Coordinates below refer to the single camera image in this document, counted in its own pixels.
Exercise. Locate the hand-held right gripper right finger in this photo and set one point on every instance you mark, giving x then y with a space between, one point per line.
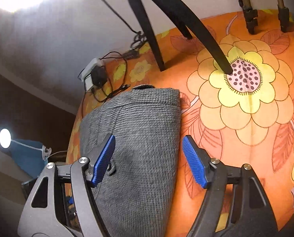
193 163

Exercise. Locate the grey checked pants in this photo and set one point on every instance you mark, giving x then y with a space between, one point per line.
142 133

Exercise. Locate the white clip lamp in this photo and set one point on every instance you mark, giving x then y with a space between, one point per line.
5 138

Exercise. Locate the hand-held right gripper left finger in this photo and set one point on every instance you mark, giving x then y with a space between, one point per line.
103 160

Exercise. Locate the black charger adapter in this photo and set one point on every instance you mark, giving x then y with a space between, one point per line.
99 75

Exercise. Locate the tall metal tripod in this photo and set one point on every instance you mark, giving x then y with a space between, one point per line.
250 17

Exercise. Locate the small black tripod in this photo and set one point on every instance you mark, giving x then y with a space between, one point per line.
203 29

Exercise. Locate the blue container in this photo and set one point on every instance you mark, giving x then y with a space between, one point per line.
26 158

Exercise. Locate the white power strip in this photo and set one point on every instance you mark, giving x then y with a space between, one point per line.
90 66

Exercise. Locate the orange floral bedsheet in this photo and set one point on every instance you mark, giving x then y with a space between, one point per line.
248 133

